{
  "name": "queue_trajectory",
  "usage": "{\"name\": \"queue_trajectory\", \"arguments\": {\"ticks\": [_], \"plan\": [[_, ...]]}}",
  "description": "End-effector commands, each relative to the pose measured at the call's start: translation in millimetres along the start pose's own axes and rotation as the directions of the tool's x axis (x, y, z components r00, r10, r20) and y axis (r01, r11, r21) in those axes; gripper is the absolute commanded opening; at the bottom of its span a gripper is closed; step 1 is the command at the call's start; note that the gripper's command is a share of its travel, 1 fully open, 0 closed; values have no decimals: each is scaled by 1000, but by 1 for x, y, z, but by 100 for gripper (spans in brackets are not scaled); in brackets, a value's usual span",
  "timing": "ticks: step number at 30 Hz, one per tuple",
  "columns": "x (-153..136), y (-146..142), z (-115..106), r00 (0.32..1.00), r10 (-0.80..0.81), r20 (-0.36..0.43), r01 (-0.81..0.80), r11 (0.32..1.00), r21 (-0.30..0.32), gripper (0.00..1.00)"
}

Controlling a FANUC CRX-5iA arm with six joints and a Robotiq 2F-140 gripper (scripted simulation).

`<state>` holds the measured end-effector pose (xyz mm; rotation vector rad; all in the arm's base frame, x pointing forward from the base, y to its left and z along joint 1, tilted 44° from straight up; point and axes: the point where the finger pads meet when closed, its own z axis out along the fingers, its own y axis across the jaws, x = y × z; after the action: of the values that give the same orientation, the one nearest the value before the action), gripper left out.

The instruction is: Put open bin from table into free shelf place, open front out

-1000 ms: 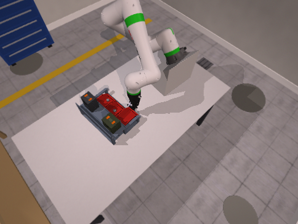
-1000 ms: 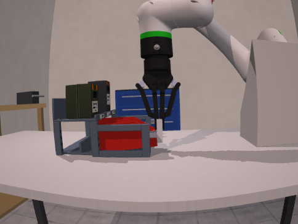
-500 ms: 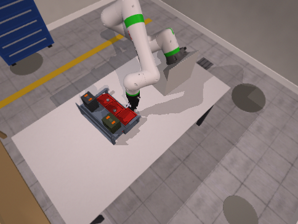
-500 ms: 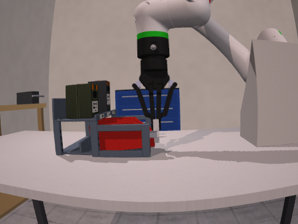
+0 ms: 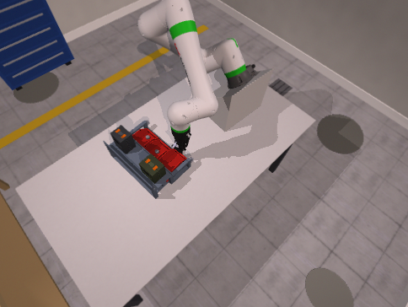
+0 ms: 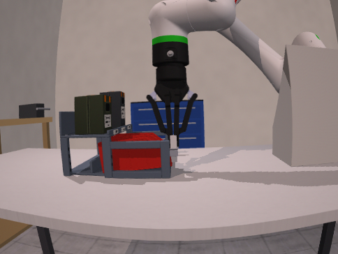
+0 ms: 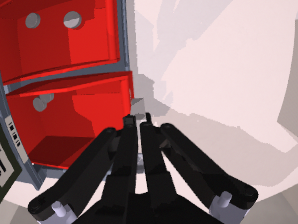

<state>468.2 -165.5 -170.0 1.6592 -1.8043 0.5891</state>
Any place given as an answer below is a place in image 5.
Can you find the red bin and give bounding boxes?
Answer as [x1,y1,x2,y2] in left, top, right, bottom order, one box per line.
[145,139,171,159]
[132,128,158,148]
[159,148,186,173]

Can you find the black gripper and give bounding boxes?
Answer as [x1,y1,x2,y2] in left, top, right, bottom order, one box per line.
[171,137,190,156]

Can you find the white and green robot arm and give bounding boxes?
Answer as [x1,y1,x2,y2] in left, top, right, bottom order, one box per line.
[137,0,256,139]

